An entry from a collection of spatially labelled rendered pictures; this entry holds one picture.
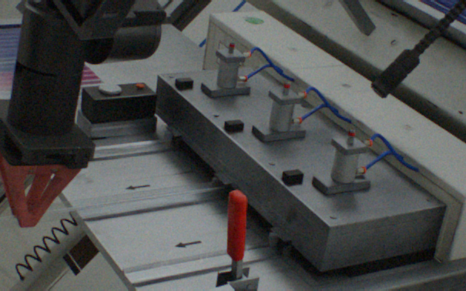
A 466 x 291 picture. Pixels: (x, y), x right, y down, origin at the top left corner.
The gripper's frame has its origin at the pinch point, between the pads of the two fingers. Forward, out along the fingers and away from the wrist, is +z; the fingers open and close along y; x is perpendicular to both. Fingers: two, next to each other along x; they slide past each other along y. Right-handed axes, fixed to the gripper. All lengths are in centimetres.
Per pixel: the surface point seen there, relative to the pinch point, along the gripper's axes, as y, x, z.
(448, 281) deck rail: -21.5, -32.2, -2.8
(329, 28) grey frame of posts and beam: 16.6, -42.8, -13.7
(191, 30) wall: 248, -170, 67
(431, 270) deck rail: -20.4, -30.8, -3.4
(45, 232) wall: 224, -111, 140
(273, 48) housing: 16.4, -35.1, -10.8
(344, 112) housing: -0.5, -33.4, -10.2
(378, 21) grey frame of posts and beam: 10.9, -45.0, -16.6
